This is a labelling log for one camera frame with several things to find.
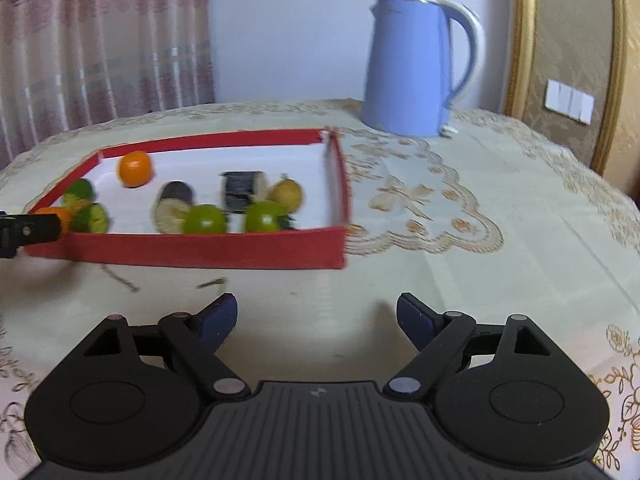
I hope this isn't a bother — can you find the white wall light switch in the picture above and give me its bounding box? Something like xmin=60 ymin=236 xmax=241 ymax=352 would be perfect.
xmin=544 ymin=78 xmax=596 ymax=125

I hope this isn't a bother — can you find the embroidered cream tablecloth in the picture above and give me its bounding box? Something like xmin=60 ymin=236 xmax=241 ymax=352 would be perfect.
xmin=0 ymin=99 xmax=640 ymax=471

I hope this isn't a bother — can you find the green cucumber piece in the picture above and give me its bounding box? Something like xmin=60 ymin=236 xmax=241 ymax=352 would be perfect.
xmin=72 ymin=202 xmax=111 ymax=233
xmin=62 ymin=178 xmax=96 ymax=206

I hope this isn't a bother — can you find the blue electric kettle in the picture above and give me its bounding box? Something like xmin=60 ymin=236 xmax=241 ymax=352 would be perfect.
xmin=360 ymin=0 xmax=486 ymax=138

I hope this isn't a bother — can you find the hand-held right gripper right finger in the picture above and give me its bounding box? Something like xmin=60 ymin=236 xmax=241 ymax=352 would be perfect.
xmin=382 ymin=292 xmax=553 ymax=403

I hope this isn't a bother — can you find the pink patterned curtain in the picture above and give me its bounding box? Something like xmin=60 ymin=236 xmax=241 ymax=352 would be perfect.
xmin=0 ymin=0 xmax=217 ymax=171

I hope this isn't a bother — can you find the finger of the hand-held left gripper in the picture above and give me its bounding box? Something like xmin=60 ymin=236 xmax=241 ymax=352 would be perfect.
xmin=0 ymin=212 xmax=62 ymax=260

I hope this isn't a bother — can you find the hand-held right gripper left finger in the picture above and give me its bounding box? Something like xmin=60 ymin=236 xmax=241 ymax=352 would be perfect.
xmin=82 ymin=294 xmax=251 ymax=401

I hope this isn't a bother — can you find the dark eggplant piece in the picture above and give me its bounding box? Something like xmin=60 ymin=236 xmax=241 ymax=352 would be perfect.
xmin=221 ymin=170 xmax=271 ymax=213
xmin=152 ymin=181 xmax=197 ymax=235

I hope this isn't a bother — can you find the red cardboard box tray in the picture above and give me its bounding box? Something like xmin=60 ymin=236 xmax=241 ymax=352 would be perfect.
xmin=22 ymin=127 xmax=351 ymax=271

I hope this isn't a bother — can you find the small yellow fruit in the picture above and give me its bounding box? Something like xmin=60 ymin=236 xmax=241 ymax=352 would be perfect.
xmin=267 ymin=176 xmax=305 ymax=213

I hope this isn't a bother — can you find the orange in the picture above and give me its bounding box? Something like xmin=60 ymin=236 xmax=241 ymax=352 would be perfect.
xmin=116 ymin=151 xmax=153 ymax=188
xmin=37 ymin=206 xmax=73 ymax=235

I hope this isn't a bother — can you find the gold moulding strip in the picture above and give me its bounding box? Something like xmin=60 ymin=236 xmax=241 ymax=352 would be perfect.
xmin=502 ymin=0 xmax=538 ymax=118
xmin=590 ymin=0 xmax=640 ymax=186

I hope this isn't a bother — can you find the green lime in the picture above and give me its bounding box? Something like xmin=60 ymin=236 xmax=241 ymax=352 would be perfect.
xmin=182 ymin=204 xmax=229 ymax=236
xmin=243 ymin=201 xmax=287 ymax=233

